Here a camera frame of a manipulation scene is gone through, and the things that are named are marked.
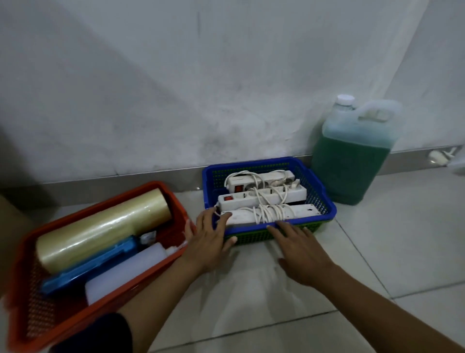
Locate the person's right hand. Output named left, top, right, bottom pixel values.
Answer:
left=267, top=220, right=335, bottom=289

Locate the person's left hand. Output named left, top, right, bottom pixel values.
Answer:
left=180, top=207, right=238, bottom=275

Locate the blue and green plastic basket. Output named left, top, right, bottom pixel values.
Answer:
left=202, top=157, right=337, bottom=245

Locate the person's left forearm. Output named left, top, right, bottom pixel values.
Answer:
left=117, top=255, right=209, bottom=353

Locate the person's right forearm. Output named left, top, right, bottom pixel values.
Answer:
left=318, top=265, right=465, bottom=353

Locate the white plastic container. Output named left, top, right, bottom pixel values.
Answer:
left=85, top=240, right=189, bottom=306

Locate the clear plastic wrap roll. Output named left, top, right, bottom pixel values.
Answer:
left=35, top=188, right=172, bottom=275

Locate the blue plastic tool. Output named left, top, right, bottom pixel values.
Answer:
left=41, top=234, right=157, bottom=295

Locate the jerrycan with green liquid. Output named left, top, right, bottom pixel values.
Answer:
left=312, top=100, right=403, bottom=206

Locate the dark sleeve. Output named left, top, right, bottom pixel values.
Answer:
left=54, top=312, right=133, bottom=353

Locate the orange plastic basket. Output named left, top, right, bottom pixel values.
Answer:
left=7, top=181, right=193, bottom=353

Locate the brown cardboard box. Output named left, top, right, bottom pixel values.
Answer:
left=0, top=194, right=35, bottom=295

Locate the small white object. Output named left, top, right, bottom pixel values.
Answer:
left=428, top=146, right=459, bottom=167

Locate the white power strip with cord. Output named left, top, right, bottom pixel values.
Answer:
left=214, top=203, right=316, bottom=228
left=224, top=170, right=295, bottom=194
left=217, top=183, right=308, bottom=212

